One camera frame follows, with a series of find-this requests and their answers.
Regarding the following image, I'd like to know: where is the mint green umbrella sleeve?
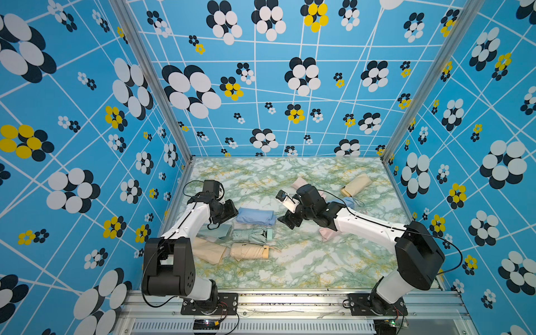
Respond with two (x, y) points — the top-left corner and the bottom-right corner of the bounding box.
(197, 223), (233, 243)

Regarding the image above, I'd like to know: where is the blue sleeved umbrella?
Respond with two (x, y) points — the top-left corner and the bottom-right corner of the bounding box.
(342, 197), (364, 209)
(236, 207), (276, 226)

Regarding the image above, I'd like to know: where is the beige umbrella sleeve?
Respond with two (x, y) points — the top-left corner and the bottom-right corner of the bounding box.
(192, 237), (230, 265)

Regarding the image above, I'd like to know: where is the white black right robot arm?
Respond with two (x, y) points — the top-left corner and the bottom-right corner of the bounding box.
(276, 184), (445, 315)

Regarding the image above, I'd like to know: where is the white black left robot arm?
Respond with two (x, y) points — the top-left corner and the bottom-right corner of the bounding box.
(141, 180), (238, 309)

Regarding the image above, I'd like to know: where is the pink sleeved umbrella far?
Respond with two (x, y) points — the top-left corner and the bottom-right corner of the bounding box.
(291, 177), (308, 190)

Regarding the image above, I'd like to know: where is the pink sleeved umbrella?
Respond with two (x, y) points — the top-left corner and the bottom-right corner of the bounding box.
(319, 228), (340, 242)
(291, 177), (308, 190)

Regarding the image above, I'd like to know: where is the pink sleeved umbrella near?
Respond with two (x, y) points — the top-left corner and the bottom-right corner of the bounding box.
(319, 228), (340, 242)

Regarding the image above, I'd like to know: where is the beige sleeved umbrella far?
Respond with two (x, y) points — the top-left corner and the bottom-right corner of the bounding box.
(341, 174), (372, 197)

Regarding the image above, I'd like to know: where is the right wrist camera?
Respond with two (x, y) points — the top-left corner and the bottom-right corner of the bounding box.
(276, 190), (300, 214)

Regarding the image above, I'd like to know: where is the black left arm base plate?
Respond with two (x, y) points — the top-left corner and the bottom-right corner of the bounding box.
(181, 293), (239, 316)

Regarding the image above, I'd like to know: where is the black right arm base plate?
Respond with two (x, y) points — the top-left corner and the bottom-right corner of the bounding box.
(343, 293), (408, 318)

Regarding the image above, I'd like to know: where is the aluminium front rail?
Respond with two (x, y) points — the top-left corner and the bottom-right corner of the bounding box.
(113, 289), (477, 334)

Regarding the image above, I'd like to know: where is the aluminium corner post left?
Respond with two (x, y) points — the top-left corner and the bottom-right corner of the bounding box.
(110, 0), (193, 166)

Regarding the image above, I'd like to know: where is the aluminium corner post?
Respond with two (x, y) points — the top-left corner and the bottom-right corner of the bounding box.
(381, 0), (484, 166)
(110, 0), (193, 166)

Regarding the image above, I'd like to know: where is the aluminium corner post right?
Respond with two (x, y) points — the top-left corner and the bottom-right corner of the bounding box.
(381, 0), (484, 166)

